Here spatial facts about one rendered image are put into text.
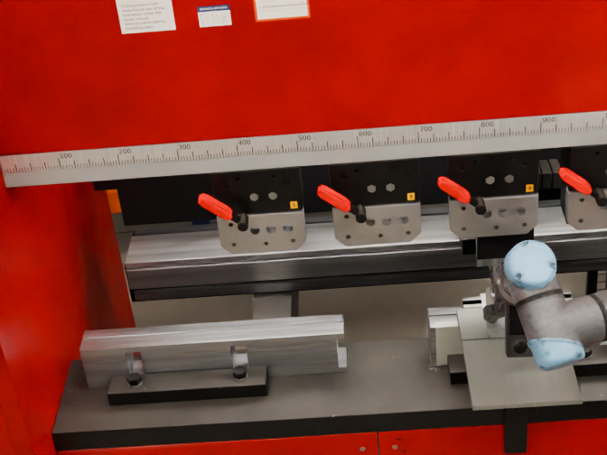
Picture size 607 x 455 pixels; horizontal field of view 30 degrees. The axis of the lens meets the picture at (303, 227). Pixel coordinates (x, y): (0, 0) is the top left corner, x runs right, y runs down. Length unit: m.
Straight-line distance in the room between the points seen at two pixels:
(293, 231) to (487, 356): 0.40
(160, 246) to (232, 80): 0.66
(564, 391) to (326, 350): 0.47
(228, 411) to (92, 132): 0.59
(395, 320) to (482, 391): 1.78
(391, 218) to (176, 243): 0.61
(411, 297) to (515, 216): 1.85
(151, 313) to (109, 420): 1.73
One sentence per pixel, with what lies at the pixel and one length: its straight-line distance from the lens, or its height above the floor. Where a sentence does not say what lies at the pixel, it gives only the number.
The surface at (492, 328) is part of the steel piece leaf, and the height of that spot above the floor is 1.02.
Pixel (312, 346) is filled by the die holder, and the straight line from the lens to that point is 2.13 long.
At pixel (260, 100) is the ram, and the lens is 1.84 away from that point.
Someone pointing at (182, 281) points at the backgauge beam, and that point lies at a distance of 2.37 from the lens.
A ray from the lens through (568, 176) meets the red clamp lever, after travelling 1.91.
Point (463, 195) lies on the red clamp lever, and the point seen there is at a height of 1.29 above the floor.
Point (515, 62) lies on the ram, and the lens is 1.84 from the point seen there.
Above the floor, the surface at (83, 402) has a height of 0.88.
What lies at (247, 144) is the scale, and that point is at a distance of 1.88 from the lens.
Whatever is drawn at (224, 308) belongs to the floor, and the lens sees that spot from 3.83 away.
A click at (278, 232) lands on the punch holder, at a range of 1.96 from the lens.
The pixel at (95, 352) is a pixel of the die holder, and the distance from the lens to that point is 2.18.
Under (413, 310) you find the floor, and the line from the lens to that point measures 3.74.
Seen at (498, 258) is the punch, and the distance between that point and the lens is 2.07.
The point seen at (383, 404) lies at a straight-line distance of 2.10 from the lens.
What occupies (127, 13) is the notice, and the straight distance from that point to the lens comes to 1.80.
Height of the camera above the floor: 2.30
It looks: 33 degrees down
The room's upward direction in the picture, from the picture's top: 6 degrees counter-clockwise
